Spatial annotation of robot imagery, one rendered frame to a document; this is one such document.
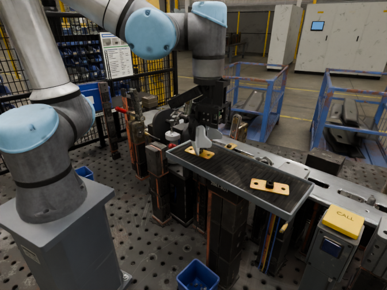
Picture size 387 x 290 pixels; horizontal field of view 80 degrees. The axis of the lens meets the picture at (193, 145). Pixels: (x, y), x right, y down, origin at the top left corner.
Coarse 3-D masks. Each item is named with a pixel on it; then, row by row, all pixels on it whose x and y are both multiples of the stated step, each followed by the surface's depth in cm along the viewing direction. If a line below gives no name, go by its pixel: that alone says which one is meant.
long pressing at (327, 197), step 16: (144, 112) 145; (224, 144) 106; (240, 144) 106; (272, 160) 94; (288, 160) 94; (320, 176) 84; (320, 192) 76; (336, 192) 76; (352, 192) 76; (368, 192) 76; (352, 208) 69; (368, 208) 69; (368, 224) 65
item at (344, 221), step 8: (336, 208) 47; (328, 216) 45; (336, 216) 45; (344, 216) 45; (352, 216) 45; (360, 216) 45; (328, 224) 44; (336, 224) 43; (344, 224) 43; (352, 224) 43; (360, 224) 43; (344, 232) 42; (352, 232) 41
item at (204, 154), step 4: (188, 148) 68; (192, 148) 68; (200, 148) 66; (188, 152) 67; (192, 152) 66; (200, 152) 66; (204, 152) 66; (208, 152) 66; (212, 152) 66; (200, 156) 65; (204, 156) 65; (208, 156) 65; (212, 156) 65
